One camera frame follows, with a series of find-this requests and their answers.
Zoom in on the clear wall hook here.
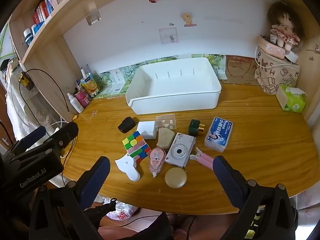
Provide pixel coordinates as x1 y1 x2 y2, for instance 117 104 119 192
85 1 102 26

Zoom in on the row of medicine boxes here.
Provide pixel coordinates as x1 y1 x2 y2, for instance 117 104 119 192
32 0 54 23

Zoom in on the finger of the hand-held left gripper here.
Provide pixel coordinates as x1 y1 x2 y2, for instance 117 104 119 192
9 126 47 155
15 121 79 160

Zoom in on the colourful puzzle cube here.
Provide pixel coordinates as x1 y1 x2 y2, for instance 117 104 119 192
122 131 152 162

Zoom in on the printed paper bag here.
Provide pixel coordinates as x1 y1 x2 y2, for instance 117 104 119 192
254 51 300 95

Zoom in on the beige block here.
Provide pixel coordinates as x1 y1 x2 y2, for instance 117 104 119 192
156 127 175 148

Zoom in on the white spray bottle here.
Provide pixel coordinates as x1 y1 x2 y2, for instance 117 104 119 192
67 92 84 113

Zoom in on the white carton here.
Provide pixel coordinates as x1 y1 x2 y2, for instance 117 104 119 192
108 68 125 95

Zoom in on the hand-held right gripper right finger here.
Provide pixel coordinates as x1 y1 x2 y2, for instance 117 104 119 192
212 155 299 240

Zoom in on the brown cardboard sheet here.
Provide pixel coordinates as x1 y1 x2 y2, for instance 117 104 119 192
221 55 260 85

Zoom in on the rag doll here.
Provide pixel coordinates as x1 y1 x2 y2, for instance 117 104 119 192
266 2 302 49

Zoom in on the pink clip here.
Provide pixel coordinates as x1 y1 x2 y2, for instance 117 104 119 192
189 147 215 168

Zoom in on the white heart-shaped gadget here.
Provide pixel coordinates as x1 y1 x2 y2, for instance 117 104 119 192
115 154 141 182

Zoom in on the pink box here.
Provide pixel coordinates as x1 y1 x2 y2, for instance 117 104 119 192
258 35 287 60

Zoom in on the small black box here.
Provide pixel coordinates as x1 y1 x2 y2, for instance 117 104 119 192
118 116 136 133

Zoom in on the plastic bag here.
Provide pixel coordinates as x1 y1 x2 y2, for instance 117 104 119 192
102 197 137 222

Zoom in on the white plastic storage bin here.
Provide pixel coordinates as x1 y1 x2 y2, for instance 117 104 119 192
125 57 222 115

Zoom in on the yellow character wall sticker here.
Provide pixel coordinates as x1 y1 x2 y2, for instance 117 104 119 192
181 12 198 27

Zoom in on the white charger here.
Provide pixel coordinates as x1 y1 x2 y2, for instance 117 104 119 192
285 50 299 64

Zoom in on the round gold compact mirror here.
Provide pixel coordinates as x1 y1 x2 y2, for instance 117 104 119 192
164 167 187 188

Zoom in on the green perfume bottle gold cap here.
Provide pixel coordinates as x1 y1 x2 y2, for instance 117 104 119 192
188 119 207 137

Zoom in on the green tissue pack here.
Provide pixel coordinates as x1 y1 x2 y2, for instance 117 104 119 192
276 84 308 112

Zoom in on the pink can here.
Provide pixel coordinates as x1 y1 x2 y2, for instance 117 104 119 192
74 90 92 108

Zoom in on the black cable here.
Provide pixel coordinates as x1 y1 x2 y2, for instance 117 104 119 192
19 69 70 135

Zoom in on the white charging cable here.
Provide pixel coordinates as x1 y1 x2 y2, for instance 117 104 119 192
42 121 75 159

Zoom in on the clear plastic box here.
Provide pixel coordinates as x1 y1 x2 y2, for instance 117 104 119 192
155 114 177 133

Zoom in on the blue white plastic box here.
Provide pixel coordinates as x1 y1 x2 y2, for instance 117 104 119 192
204 116 233 153

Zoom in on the white lace cloth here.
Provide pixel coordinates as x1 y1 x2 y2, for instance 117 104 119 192
5 57 63 140

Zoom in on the white instant camera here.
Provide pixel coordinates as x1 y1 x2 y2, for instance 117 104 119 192
165 132 197 168

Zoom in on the orange juice carton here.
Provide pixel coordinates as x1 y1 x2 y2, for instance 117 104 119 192
81 74 100 97

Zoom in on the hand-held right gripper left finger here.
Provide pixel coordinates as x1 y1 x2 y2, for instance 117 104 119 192
29 156 112 240

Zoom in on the pink correction tape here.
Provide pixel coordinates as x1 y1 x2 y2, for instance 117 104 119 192
149 148 167 178

